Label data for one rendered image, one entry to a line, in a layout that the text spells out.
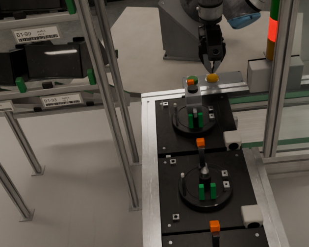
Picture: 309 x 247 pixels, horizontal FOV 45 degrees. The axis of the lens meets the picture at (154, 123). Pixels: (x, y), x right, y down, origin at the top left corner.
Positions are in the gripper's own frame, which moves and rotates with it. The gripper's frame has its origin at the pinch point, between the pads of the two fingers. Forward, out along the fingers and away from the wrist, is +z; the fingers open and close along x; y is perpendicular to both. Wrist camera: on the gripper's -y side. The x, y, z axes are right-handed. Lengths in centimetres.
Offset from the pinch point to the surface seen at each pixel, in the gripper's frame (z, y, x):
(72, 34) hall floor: 100, 222, 106
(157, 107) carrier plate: 2.3, -12.9, 19.7
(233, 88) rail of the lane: 3.3, -6.7, -6.2
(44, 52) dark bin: -37, -36, 41
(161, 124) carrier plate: 2.3, -21.4, 18.8
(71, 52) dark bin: -36, -37, 35
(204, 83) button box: 3.3, -1.9, 3.1
